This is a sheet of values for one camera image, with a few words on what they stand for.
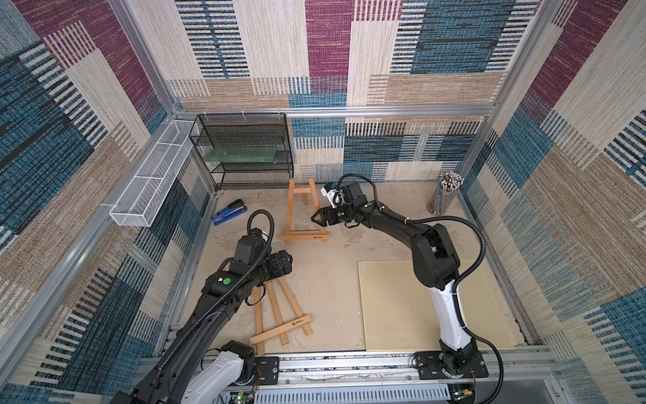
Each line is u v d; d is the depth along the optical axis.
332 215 0.86
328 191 0.89
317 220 0.91
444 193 1.00
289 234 0.99
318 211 0.89
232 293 0.50
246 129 1.02
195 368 0.48
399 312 0.82
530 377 0.73
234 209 1.08
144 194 0.94
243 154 1.01
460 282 0.57
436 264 0.57
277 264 0.67
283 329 0.78
